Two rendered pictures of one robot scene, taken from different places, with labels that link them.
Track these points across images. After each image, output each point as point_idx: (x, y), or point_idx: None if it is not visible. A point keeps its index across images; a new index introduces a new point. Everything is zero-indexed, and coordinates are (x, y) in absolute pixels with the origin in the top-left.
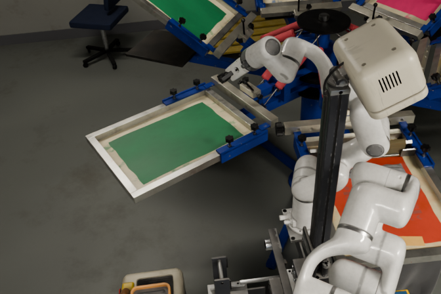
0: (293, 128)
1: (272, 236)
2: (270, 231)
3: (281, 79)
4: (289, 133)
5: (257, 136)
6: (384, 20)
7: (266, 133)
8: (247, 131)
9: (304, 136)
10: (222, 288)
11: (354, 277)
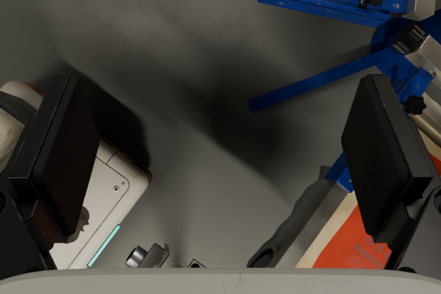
0: (426, 63)
1: (146, 264)
2: (154, 252)
3: None
4: (413, 62)
5: (361, 14)
6: None
7: (381, 20)
8: None
9: (422, 108)
10: None
11: None
